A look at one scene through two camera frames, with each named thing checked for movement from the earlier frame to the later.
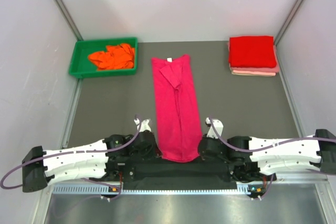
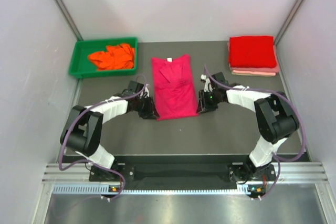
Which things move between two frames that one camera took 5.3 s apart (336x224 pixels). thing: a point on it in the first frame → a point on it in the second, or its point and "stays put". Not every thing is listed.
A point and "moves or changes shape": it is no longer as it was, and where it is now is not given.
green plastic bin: [81, 66] stays put
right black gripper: [203, 157] → [203, 106]
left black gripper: [154, 152] → [151, 112]
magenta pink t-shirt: [179, 129] moves or changes shape
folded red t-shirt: [254, 51] stays put
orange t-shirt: [119, 56] stays put
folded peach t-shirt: [253, 73] stays put
